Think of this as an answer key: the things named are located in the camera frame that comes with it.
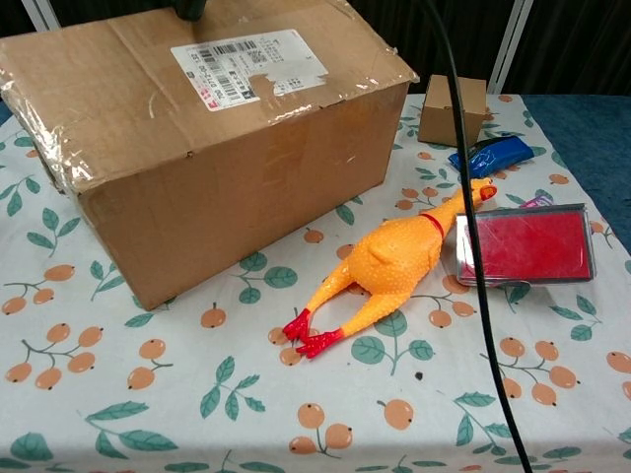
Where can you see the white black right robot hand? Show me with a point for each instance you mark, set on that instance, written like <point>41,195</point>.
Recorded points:
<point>188,9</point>

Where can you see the black pleated partition panel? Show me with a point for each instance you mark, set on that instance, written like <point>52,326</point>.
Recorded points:
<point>581,44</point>
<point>12,20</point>
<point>394,29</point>
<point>108,7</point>

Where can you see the small brown cardboard box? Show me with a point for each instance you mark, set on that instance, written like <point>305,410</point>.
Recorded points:
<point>441,113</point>

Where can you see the yellow rubber chicken toy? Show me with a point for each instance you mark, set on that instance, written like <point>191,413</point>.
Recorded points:
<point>389,261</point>

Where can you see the blue foil snack packet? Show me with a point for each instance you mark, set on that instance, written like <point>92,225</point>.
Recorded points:
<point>498,156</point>

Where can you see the white fruit print tablecloth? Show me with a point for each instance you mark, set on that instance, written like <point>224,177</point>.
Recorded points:
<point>197,394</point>

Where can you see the small pink purple packet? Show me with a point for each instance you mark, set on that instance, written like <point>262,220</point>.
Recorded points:
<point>537,202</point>

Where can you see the red ink pad metal tin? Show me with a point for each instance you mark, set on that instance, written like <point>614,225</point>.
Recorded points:
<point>532,244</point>

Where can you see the white partition frame post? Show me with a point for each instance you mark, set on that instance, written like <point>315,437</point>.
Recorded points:
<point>42,10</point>
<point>510,49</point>

